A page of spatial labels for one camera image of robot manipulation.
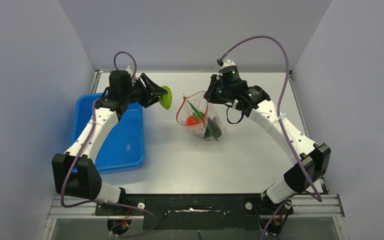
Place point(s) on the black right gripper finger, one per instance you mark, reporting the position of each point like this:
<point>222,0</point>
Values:
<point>212,93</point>
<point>214,78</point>

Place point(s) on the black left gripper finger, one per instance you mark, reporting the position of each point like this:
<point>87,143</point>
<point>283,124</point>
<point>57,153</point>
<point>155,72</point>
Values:
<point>151,99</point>
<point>152,87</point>

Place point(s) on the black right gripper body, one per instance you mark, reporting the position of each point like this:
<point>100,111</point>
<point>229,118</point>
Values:
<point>227,93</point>

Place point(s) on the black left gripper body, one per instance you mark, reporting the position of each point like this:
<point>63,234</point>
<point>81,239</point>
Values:
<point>136,93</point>

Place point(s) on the green toy leaf vegetable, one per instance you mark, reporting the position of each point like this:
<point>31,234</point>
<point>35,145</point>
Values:
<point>165,100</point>

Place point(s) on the green toy chili pepper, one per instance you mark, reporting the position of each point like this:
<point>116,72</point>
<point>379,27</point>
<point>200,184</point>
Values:
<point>201,115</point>

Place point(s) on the clear zip top bag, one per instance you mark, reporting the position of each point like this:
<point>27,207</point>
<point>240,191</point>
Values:
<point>202,105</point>

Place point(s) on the red yellow toy peach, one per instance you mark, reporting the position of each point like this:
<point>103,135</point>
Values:
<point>193,120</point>

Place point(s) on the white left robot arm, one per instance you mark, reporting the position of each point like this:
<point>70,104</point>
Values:
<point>74,171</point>

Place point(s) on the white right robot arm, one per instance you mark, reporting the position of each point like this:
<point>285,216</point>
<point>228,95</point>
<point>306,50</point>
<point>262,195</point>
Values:
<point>309,159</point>

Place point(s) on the blue plastic bin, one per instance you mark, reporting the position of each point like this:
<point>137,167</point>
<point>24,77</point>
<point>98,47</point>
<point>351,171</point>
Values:
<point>124,147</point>

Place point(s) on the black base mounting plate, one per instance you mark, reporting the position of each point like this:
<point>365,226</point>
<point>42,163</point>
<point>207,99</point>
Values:
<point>201,211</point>

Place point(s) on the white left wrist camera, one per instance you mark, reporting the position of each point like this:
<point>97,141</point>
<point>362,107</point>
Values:
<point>132,72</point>

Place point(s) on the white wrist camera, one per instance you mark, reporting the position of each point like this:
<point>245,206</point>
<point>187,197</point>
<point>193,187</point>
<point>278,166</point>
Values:
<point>132,72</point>
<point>224,63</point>

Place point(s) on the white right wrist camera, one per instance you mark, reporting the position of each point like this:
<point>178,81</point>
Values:
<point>224,63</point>

